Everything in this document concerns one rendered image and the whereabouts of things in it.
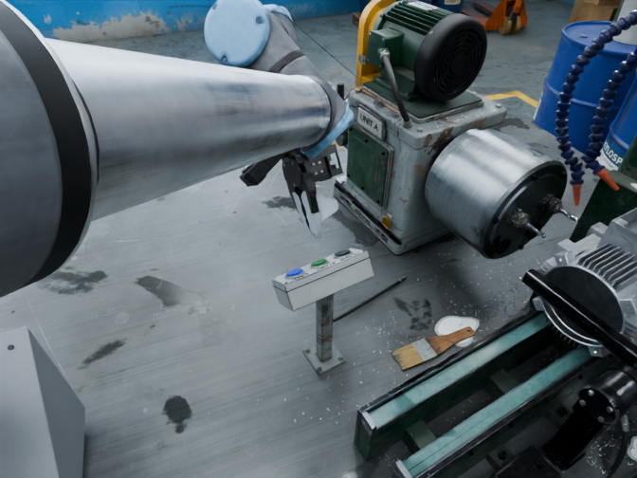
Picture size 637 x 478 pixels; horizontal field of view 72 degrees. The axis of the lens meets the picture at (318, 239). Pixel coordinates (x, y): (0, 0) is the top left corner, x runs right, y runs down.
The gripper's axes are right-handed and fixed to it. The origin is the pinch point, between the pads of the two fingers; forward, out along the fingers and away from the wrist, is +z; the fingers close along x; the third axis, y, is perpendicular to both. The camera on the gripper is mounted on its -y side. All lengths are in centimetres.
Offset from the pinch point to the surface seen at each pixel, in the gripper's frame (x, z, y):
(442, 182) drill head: 5.4, 0.7, 35.0
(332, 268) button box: -3.5, 6.6, 0.1
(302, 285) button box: -3.6, 7.4, -6.0
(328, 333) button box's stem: 6.3, 21.8, -0.3
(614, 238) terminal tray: -24, 15, 45
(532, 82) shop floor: 230, -18, 353
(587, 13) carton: 290, -78, 541
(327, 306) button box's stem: 1.7, 14.7, -0.7
